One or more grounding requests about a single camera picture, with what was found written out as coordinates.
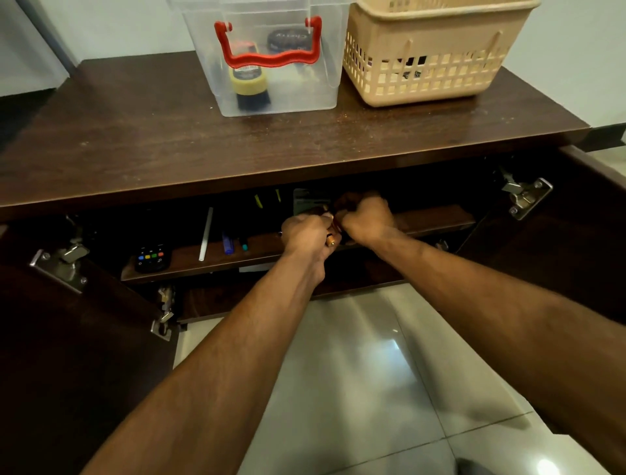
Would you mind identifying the green paper packet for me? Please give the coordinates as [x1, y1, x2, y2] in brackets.
[292, 188, 331, 217]

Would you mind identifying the black remote control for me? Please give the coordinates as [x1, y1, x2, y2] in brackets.
[134, 241, 173, 274]

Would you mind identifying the person's left hand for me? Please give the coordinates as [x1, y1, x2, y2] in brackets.
[280, 212, 340, 287]

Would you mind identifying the white pen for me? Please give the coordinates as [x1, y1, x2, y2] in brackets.
[198, 206, 215, 264]

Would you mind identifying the person's right hand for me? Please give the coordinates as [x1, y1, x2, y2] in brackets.
[335, 192, 399, 249]

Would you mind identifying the person's right forearm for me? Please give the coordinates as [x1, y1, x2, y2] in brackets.
[372, 227, 626, 475]

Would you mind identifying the small black round cap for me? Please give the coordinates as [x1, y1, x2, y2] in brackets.
[399, 54, 432, 82]

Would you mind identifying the black orange shoe brush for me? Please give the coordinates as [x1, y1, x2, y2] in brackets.
[229, 44, 274, 112]

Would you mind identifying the person's left forearm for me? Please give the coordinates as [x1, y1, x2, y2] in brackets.
[83, 256, 329, 475]

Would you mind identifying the dark brown wooden cabinet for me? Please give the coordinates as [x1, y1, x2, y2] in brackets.
[0, 51, 626, 475]

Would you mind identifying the clear plastic storage box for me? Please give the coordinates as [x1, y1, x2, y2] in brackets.
[166, 0, 354, 119]

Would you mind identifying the black round polish tin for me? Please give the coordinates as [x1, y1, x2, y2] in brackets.
[268, 27, 316, 56]

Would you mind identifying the beige plastic basket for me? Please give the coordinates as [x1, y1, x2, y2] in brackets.
[342, 0, 542, 109]

